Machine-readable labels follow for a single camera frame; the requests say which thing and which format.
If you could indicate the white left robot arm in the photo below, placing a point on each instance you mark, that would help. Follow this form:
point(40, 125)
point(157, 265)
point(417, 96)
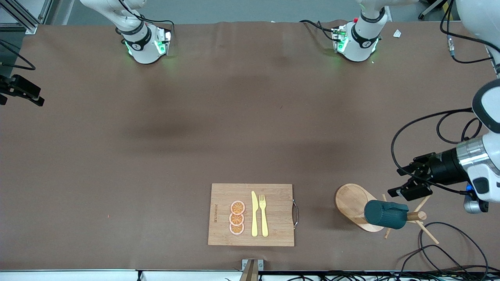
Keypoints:
point(361, 39)

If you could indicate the yellow plastic fork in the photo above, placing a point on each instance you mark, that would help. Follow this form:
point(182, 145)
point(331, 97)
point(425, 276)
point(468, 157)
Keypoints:
point(264, 222)

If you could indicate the brown table mat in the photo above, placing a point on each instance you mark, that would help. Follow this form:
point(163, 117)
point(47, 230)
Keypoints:
point(117, 156)

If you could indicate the white table edge rail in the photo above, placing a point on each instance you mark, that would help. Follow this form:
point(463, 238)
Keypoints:
point(78, 276)

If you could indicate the yellow plastic knife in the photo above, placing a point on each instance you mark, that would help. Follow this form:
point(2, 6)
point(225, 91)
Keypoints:
point(254, 218)

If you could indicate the white paper scrap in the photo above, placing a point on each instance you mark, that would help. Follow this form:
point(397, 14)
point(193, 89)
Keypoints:
point(397, 33)

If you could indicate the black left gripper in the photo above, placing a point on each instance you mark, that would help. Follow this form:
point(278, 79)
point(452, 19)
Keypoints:
point(444, 166)

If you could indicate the wooden mug rack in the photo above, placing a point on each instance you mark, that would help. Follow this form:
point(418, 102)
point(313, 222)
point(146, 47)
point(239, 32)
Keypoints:
point(351, 201)

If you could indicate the teal ribbed mug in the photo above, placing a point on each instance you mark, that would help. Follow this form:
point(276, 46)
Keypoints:
point(384, 214)

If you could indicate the metal bracket with post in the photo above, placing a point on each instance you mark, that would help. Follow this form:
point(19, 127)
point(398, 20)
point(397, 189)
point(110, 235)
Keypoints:
point(252, 269)

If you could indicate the toy orange slice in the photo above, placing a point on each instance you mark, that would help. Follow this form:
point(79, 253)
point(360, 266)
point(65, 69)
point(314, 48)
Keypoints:
point(237, 207)
point(236, 229)

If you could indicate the aluminium frame profile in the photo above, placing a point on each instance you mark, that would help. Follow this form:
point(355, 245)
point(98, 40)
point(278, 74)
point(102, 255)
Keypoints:
point(30, 29)

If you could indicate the bamboo cutting board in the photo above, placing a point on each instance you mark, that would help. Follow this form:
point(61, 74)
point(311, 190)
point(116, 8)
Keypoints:
point(277, 218)

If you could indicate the grey chair leg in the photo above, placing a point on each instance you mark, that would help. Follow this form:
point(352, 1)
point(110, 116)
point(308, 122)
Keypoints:
point(424, 15)

